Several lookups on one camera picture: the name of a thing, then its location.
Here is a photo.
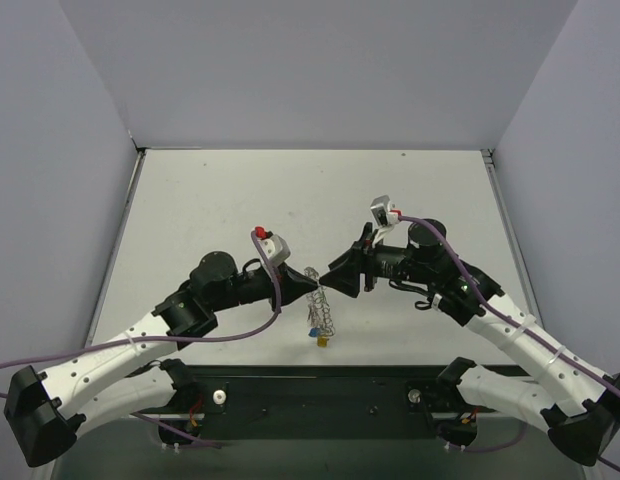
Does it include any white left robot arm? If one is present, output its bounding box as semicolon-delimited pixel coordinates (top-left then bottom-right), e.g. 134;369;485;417
4;251;318;467

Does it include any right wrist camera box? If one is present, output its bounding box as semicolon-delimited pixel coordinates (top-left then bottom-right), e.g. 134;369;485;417
370;195;401;227

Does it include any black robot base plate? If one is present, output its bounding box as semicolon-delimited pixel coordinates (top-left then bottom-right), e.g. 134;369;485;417
112;364;531;454

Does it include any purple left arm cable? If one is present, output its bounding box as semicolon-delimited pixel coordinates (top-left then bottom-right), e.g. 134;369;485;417
0;232;284;449

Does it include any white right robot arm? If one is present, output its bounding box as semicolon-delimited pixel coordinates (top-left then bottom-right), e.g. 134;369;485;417
320;214;620;466

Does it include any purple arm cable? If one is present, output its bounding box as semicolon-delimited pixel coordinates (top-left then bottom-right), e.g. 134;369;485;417
397;214;620;474
0;232;284;449

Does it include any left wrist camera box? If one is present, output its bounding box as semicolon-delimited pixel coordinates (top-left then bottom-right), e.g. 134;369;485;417
258;234;291;267

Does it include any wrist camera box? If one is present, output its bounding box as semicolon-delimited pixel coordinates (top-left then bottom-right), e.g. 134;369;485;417
258;234;291;267
370;195;401;227

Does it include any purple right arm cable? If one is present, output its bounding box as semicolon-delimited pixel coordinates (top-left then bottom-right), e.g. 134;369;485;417
397;214;620;474

